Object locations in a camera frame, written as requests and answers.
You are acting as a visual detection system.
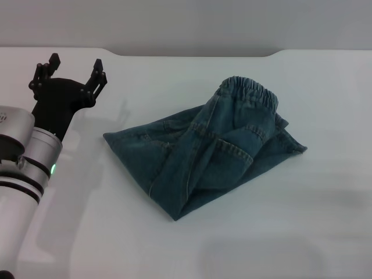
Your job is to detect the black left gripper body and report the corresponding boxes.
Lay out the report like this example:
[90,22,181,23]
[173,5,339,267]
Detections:
[28,77,97,142]

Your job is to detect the blue denim shorts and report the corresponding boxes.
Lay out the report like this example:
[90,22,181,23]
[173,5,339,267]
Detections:
[103,76,308,222]

